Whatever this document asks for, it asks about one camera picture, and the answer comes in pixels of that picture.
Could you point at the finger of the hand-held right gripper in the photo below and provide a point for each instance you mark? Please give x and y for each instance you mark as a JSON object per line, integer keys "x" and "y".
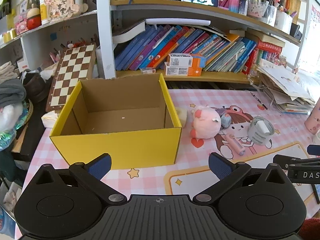
{"x": 285, "y": 160}
{"x": 314, "y": 150}

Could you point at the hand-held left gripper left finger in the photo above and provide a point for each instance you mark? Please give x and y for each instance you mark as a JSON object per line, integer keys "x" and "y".
{"x": 101, "y": 167}

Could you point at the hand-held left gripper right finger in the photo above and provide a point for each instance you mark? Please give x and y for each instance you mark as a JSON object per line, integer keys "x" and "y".
{"x": 220, "y": 167}

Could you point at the yellow cardboard box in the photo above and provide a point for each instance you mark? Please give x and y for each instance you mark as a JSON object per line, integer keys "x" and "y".
{"x": 112, "y": 147}

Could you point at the small pink stick gadget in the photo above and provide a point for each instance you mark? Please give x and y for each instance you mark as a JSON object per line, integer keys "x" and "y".
{"x": 235, "y": 143}

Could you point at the clear tape roll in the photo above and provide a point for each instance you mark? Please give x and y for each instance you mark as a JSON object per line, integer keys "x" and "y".
{"x": 255, "y": 136}

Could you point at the white charger plug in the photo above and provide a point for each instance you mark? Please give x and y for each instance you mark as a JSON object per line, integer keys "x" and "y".
{"x": 262, "y": 127}

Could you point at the pink plush toy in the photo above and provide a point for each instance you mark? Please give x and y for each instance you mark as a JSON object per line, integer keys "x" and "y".
{"x": 203, "y": 125}

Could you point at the white plastic container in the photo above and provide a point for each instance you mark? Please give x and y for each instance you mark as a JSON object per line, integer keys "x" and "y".
{"x": 283, "y": 22}

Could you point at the dark red cloth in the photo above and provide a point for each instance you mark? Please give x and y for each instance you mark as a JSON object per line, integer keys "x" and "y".
{"x": 311, "y": 230}

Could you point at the crumpled white tissue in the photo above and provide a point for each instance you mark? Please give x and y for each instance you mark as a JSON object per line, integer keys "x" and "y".
{"x": 50, "y": 120}

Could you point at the pink printed table mat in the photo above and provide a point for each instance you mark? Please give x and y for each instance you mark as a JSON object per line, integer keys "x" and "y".
{"x": 200, "y": 100}

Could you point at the pile of loose papers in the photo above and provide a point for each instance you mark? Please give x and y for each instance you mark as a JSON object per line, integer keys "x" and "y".
{"x": 282, "y": 85}

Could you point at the clear bead ornament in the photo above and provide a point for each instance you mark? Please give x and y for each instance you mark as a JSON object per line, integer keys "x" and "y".
{"x": 253, "y": 77}

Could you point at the brown white chessboard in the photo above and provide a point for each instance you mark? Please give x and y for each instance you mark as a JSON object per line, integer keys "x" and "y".
{"x": 72, "y": 75}

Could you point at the iridescent foil bag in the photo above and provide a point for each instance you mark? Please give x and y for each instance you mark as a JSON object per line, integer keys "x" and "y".
{"x": 7, "y": 140}

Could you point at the brown leather boot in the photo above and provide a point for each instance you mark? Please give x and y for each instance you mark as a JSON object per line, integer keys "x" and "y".
{"x": 35, "y": 87}

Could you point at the white fluffy plush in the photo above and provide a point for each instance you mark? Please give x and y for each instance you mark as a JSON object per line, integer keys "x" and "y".
{"x": 10, "y": 116}

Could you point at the white box with orange end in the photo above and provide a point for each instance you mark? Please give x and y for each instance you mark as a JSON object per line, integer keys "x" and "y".
{"x": 177, "y": 70}

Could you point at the small card box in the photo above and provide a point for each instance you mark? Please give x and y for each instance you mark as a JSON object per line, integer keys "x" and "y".
{"x": 148, "y": 70}

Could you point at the orange white usmile boxes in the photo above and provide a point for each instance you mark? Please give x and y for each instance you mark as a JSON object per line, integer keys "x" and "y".
{"x": 180, "y": 60}

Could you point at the pile of folded clothes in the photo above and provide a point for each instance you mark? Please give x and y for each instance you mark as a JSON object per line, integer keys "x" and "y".
{"x": 10, "y": 92}

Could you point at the small black box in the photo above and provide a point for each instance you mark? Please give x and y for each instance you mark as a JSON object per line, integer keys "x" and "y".
{"x": 295, "y": 31}

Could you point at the row of leaning books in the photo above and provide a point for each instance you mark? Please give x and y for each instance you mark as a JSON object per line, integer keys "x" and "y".
{"x": 155, "y": 45}

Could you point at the white cubby shelf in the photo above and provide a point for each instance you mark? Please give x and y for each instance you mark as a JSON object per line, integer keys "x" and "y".
{"x": 40, "y": 42}

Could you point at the pink patterned pen holder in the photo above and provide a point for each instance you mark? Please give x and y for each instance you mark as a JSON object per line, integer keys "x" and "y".
{"x": 260, "y": 12}

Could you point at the white light bar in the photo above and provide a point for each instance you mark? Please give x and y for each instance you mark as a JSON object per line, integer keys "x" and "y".
{"x": 175, "y": 22}

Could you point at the white spray bottle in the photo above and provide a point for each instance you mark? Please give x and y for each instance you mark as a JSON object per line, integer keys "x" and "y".
{"x": 243, "y": 5}

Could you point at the yellow tape rolls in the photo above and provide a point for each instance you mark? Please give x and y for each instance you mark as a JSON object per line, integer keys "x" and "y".
{"x": 10, "y": 35}

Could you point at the red cream round doll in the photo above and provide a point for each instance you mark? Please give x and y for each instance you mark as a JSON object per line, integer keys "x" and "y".
{"x": 33, "y": 21}

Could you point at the pink gift box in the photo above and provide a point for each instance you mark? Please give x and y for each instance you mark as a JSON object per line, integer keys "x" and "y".
{"x": 21, "y": 26}

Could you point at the white jar with yellow label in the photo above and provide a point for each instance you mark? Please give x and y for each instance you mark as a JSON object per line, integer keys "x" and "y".
{"x": 43, "y": 12}

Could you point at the rabbit shaped decoration board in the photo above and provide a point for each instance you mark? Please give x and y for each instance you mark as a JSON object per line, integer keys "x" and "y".
{"x": 60, "y": 5}

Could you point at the green plant leaf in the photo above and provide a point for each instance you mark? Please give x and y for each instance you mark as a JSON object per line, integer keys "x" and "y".
{"x": 6, "y": 0}

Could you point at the wooden bookshelf with white post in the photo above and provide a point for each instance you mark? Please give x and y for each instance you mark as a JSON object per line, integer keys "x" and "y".
{"x": 105, "y": 30}

